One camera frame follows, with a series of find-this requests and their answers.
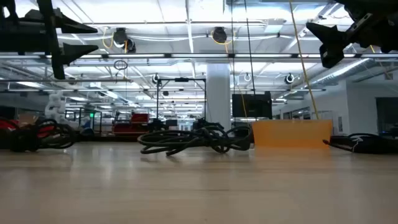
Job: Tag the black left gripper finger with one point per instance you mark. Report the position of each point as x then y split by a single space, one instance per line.
74 51
73 28

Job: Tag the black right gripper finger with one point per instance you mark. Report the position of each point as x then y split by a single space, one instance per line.
329 35
330 56

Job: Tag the white robot figure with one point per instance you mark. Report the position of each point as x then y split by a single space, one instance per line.
56 109

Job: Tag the orange plastic tray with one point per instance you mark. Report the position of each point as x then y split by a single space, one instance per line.
292 133

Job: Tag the red tool cart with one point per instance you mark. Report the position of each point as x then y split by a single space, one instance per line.
136 119

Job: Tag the black hanging monitor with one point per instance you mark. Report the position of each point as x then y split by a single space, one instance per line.
252 105

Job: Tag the white square column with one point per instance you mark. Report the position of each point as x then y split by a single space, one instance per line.
218 93

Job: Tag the long ceiling light strip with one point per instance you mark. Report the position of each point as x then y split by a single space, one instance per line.
199 56

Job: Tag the black metal frame rig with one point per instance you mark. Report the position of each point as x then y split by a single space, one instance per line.
181 80

